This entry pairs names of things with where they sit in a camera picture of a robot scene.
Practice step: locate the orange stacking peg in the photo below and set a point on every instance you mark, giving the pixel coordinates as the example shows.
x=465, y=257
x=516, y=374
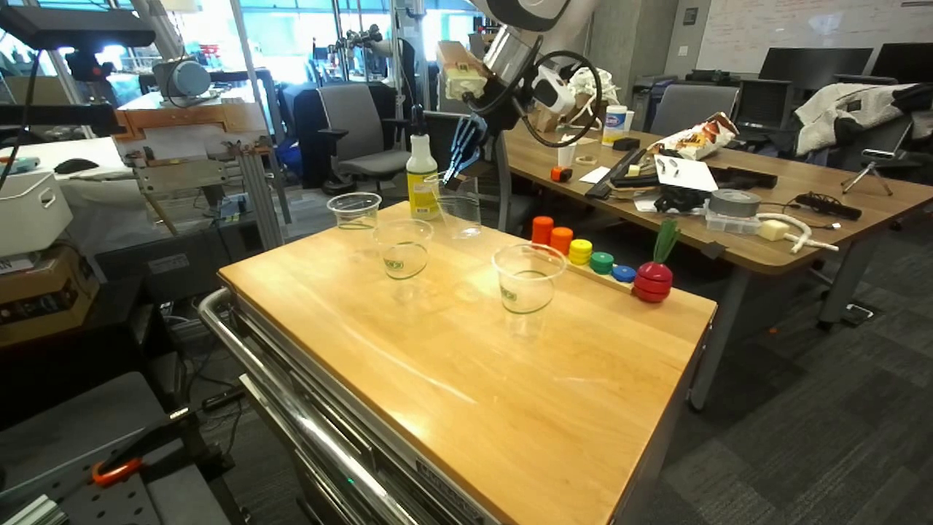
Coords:
x=560, y=238

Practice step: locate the yellow spray bottle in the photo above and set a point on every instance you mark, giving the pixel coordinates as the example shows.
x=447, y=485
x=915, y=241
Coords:
x=421, y=171

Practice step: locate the clear plastic cup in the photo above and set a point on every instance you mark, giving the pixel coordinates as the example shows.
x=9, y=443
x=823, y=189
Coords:
x=462, y=209
x=354, y=211
x=526, y=276
x=404, y=246

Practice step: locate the cardboard box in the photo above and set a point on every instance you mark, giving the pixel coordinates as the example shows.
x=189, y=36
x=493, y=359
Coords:
x=48, y=298

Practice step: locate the orange handled clamp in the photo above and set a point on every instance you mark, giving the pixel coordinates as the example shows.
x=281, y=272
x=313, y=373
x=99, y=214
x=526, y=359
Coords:
x=109, y=478

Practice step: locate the grey office chair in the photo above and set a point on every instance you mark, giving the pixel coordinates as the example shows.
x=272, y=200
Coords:
x=363, y=133

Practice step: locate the wooden office desk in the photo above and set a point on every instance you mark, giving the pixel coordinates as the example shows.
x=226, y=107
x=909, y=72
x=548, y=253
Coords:
x=802, y=192

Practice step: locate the green stacking peg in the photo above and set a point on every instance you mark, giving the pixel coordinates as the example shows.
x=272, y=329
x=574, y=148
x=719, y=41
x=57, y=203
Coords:
x=602, y=260

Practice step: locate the yellow stacking peg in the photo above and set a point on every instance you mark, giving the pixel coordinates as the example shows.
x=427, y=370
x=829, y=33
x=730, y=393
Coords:
x=580, y=253

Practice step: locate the red toy radish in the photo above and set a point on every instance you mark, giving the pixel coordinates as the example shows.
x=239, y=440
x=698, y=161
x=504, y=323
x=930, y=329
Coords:
x=654, y=278

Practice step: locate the white paper sheet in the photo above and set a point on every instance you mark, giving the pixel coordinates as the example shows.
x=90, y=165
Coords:
x=682, y=174

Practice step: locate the red stacking peg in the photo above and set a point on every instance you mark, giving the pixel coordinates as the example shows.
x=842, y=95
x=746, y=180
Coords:
x=539, y=230

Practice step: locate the blue stacking peg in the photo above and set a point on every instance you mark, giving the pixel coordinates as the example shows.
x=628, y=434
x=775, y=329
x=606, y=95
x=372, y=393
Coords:
x=622, y=272

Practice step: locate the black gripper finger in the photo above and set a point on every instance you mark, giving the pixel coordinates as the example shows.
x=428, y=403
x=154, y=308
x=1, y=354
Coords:
x=458, y=148
x=474, y=148

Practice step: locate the metal cart frame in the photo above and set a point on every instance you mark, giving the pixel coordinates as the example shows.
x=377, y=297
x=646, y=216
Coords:
x=356, y=469

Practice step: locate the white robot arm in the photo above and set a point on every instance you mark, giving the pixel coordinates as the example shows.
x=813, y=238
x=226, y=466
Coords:
x=529, y=75

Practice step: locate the wrist camera with wood mount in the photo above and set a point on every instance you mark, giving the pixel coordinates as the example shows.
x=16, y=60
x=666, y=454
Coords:
x=465, y=76

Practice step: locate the white cloth on chair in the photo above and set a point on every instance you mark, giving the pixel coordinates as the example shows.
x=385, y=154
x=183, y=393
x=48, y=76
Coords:
x=842, y=101

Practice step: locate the snack bag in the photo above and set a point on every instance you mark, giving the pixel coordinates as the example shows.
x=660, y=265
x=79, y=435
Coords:
x=700, y=139

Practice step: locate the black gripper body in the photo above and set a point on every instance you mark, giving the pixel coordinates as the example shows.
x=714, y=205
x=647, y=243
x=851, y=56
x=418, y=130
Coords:
x=497, y=107

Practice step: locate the black computer monitor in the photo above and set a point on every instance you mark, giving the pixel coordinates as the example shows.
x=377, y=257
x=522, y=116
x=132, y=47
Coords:
x=762, y=103

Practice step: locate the white storage bin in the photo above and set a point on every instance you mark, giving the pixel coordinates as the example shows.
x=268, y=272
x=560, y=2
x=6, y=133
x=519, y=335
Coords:
x=33, y=214

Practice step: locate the clear plastic cup front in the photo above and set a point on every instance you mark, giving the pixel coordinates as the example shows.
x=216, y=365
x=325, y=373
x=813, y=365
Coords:
x=526, y=276

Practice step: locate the white pill bottle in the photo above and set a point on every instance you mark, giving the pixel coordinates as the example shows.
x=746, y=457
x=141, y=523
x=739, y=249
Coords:
x=565, y=157

